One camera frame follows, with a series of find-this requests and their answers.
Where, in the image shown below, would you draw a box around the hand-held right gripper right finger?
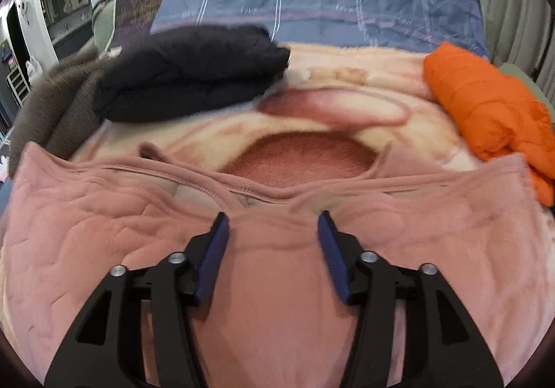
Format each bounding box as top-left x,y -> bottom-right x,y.
317,210 -> 504,388

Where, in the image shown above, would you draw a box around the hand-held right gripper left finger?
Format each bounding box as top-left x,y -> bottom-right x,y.
44,212 -> 230,388

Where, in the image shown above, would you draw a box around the pink quilted jacket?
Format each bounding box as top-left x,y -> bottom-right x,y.
0,141 -> 555,388

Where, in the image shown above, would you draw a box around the pink fleece blanket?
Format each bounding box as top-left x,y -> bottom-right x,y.
0,41 -> 555,345

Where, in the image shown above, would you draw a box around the black folded garment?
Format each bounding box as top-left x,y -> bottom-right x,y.
93,26 -> 291,123

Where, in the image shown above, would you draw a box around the orange puffer jacket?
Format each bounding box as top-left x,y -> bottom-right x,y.
422,42 -> 555,207

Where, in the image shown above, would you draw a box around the brown fleece garment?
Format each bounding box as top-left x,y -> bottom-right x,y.
8,45 -> 105,176

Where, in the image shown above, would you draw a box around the green striped pillow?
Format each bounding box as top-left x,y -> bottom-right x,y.
93,0 -> 119,54

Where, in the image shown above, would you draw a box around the dark floral pillow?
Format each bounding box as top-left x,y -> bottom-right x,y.
104,0 -> 175,56

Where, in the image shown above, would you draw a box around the grey pleated curtain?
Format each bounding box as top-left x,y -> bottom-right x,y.
481,0 -> 555,111

